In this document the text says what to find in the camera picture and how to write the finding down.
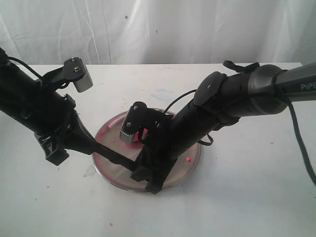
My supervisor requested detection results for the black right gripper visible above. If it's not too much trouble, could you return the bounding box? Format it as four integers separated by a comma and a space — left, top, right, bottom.
130, 103, 222, 194

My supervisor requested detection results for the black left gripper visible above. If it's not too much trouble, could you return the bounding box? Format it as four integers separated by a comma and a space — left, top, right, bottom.
22, 93, 96, 165

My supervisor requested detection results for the pink clay piece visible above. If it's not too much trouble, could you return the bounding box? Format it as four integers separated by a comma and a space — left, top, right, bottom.
133, 128, 148, 142

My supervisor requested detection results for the black knife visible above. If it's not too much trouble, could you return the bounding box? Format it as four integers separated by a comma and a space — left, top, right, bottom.
94, 142, 137, 171

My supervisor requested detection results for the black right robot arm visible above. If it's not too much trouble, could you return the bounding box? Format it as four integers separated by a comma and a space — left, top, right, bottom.
131, 61, 316, 194

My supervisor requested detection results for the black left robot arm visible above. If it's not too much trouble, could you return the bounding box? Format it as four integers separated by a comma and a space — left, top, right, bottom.
0, 50, 96, 166

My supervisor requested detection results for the round stainless steel plate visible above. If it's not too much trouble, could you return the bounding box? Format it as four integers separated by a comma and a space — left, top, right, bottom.
93, 111, 201, 192

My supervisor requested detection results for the white backdrop sheet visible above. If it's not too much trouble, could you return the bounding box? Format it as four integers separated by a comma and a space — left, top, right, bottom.
0, 0, 316, 64

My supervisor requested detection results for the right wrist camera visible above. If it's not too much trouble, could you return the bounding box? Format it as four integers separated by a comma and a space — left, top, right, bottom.
119, 101, 149, 144

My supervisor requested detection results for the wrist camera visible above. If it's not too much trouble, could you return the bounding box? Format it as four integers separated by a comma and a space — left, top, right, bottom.
43, 57, 93, 93
119, 101, 149, 144

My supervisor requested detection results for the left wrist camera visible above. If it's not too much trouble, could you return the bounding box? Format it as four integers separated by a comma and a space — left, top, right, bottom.
43, 57, 93, 93

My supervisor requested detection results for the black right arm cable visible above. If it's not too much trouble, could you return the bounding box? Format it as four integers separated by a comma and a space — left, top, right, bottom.
286, 98, 316, 196

